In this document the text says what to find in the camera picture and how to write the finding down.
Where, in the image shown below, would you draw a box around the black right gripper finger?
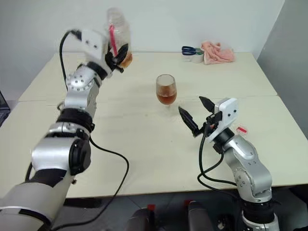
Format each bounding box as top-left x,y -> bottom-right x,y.
199,96 -> 216,114
178,106 -> 201,138

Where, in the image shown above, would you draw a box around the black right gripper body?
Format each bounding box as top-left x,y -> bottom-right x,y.
203,111 -> 224,136

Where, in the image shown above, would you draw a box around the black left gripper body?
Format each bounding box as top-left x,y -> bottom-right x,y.
104,51 -> 125,73

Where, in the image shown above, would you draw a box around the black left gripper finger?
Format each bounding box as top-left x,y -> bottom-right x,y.
115,44 -> 130,63

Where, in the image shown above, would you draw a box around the clear plastic bottle red tape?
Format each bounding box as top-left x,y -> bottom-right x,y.
103,7 -> 134,68

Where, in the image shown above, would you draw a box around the clear wine glass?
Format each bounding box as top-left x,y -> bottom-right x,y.
155,74 -> 178,110

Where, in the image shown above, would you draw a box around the pink cloth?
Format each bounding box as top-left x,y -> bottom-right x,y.
201,40 -> 236,65

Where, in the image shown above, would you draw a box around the dark rounded shape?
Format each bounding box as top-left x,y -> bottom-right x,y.
187,200 -> 214,231
127,207 -> 156,231

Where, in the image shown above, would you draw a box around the black laptop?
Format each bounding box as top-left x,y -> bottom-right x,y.
0,90 -> 12,128

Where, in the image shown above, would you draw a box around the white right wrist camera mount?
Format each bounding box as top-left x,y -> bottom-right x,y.
207,97 -> 239,142

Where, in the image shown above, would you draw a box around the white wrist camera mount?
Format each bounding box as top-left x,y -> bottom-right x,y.
80,29 -> 113,78
207,97 -> 239,142

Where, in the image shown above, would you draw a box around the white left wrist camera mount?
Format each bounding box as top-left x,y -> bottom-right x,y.
80,29 -> 113,78

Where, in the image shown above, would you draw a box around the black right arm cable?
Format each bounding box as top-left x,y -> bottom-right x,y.
197,121 -> 244,201

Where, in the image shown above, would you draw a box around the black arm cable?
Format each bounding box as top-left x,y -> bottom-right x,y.
51,29 -> 130,231
197,121 -> 244,201

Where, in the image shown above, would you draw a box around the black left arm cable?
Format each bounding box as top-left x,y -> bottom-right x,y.
51,29 -> 130,231

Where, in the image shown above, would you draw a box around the blue handled scissors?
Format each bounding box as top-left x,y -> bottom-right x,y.
181,46 -> 204,56

